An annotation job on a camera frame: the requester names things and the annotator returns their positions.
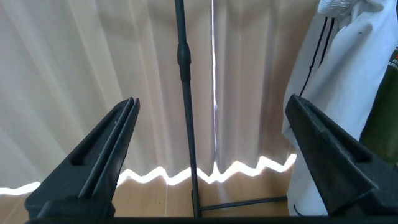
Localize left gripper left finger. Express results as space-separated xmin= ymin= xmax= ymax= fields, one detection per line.
xmin=24 ymin=96 xmax=141 ymax=218

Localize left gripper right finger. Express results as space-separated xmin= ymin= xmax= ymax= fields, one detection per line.
xmin=285 ymin=93 xmax=398 ymax=217

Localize green long-sleeved shirt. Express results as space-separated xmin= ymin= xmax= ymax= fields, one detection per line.
xmin=359 ymin=45 xmax=398 ymax=171

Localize pale grey shorts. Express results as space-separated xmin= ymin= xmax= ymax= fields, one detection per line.
xmin=281 ymin=0 xmax=398 ymax=217

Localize black clothes rack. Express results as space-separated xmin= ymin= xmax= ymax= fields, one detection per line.
xmin=174 ymin=0 xmax=289 ymax=218

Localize beige curtain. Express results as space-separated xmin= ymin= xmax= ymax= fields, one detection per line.
xmin=0 ymin=0 xmax=324 ymax=196

